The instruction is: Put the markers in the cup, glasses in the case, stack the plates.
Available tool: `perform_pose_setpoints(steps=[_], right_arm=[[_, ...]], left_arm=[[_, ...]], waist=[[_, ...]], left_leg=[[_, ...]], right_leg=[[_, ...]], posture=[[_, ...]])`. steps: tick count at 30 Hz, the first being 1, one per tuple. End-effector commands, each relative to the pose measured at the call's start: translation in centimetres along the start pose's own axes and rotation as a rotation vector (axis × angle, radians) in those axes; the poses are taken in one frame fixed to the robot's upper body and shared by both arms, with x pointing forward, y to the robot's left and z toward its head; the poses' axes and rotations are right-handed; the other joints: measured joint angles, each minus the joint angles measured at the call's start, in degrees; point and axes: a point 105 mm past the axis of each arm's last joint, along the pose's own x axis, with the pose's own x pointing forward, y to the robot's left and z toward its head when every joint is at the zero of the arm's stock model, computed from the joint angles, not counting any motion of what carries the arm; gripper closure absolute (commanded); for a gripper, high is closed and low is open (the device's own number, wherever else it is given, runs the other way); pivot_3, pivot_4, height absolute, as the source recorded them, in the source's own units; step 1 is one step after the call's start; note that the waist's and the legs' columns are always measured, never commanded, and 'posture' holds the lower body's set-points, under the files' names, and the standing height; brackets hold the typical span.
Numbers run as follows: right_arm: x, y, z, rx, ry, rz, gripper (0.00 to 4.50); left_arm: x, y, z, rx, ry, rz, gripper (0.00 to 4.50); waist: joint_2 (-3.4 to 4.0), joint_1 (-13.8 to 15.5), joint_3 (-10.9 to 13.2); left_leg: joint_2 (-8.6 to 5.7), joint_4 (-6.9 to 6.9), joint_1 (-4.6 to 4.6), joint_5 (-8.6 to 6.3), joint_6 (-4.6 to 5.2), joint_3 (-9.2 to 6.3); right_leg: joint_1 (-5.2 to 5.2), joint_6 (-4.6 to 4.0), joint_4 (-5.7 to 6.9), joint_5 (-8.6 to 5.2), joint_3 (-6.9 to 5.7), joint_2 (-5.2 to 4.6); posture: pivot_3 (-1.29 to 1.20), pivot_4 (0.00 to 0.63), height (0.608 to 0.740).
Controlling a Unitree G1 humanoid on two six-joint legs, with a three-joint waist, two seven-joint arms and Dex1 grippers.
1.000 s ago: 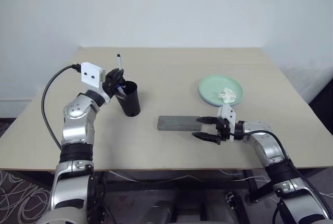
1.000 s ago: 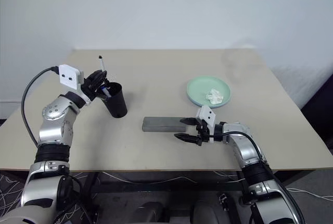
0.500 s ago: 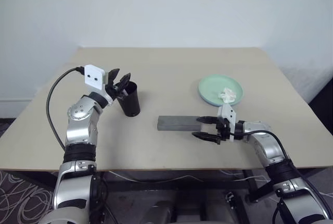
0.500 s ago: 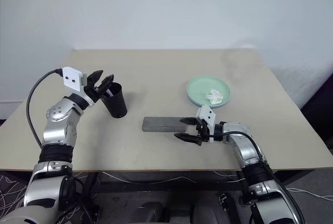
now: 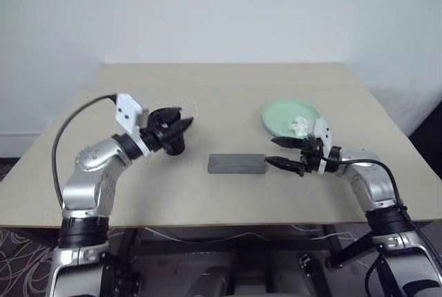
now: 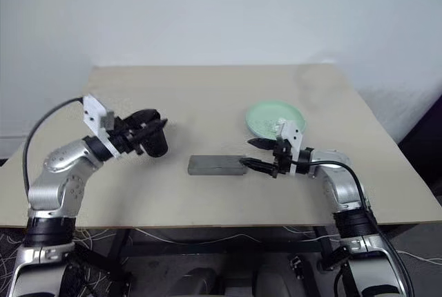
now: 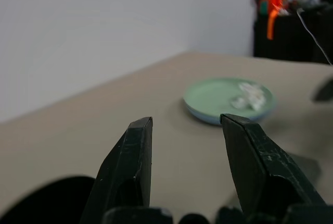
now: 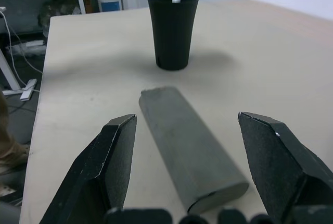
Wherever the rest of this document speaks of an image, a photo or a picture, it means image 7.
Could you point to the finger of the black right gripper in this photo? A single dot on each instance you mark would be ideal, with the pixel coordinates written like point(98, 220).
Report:
point(325, 91)

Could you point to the green plate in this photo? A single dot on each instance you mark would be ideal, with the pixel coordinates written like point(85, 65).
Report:
point(210, 96)

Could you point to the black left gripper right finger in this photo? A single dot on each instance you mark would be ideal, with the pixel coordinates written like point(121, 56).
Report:
point(260, 166)

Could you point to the blue plate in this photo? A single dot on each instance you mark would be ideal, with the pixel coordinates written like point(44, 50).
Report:
point(205, 118)

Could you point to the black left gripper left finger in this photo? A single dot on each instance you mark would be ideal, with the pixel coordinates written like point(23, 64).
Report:
point(125, 172)

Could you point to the white tissue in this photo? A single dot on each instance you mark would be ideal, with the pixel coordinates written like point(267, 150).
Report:
point(251, 95)

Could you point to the black cabinet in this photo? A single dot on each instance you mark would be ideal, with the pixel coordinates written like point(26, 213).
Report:
point(286, 41)

